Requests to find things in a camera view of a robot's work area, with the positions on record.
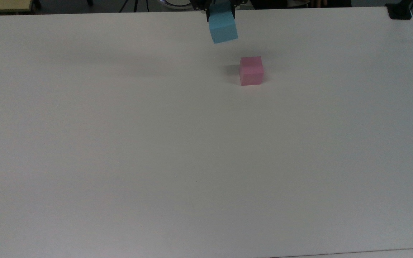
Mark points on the blue cube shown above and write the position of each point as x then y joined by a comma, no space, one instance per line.
223,27

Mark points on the black camera clamp mount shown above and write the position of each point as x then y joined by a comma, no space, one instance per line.
399,11

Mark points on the black tripod legs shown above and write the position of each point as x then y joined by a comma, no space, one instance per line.
135,5

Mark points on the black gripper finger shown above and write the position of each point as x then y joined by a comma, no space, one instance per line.
208,15
233,11

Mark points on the pink cube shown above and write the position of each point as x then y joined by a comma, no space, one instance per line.
251,70

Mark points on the wooden table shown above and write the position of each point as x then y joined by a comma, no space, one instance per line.
4,6

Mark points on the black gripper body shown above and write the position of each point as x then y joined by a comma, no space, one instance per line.
201,3

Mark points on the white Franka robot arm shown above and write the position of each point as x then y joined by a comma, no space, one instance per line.
177,3

